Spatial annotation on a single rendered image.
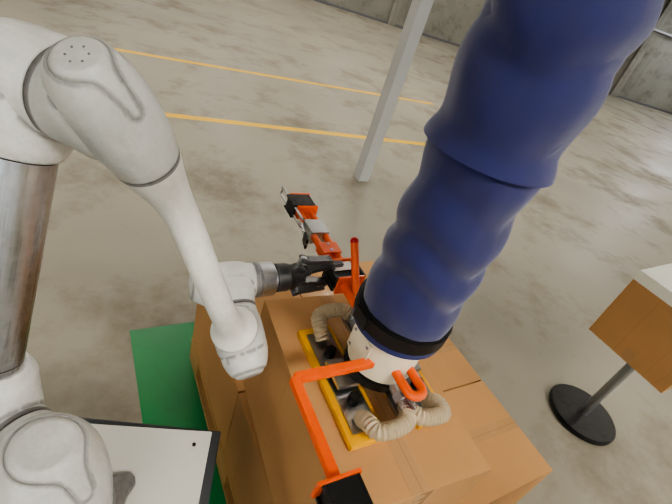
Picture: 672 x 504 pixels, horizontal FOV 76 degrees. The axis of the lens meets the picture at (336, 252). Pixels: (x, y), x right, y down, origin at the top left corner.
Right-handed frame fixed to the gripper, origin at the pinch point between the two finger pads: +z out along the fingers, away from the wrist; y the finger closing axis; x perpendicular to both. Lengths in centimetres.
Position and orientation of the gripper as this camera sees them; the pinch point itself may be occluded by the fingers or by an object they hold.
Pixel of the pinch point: (340, 271)
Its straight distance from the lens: 121.9
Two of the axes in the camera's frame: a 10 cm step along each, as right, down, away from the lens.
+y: -2.7, 7.8, 5.6
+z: 8.6, -0.6, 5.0
